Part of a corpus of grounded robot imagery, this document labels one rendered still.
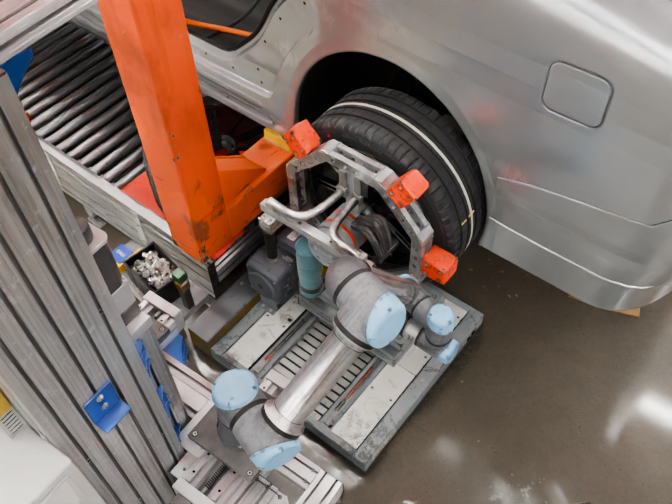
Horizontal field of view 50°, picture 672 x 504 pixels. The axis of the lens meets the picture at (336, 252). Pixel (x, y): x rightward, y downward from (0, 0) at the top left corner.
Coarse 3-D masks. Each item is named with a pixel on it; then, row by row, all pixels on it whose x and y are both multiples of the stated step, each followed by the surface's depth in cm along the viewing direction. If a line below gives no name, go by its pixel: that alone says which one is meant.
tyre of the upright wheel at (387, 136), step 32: (352, 96) 232; (384, 96) 225; (320, 128) 226; (352, 128) 216; (384, 128) 215; (448, 128) 219; (384, 160) 216; (416, 160) 212; (448, 160) 216; (448, 192) 216; (480, 192) 226; (448, 224) 217; (480, 224) 236
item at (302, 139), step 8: (304, 120) 225; (296, 128) 223; (304, 128) 225; (312, 128) 226; (288, 136) 225; (296, 136) 223; (304, 136) 224; (312, 136) 226; (288, 144) 228; (296, 144) 225; (304, 144) 224; (312, 144) 226; (296, 152) 228; (304, 152) 225
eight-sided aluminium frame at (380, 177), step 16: (336, 144) 219; (304, 160) 228; (320, 160) 222; (336, 160) 216; (352, 160) 219; (368, 160) 215; (288, 176) 241; (304, 176) 242; (368, 176) 211; (384, 176) 211; (304, 192) 249; (384, 192) 211; (304, 208) 253; (416, 208) 215; (416, 224) 219; (416, 240) 216; (416, 256) 222; (400, 272) 242; (416, 272) 228
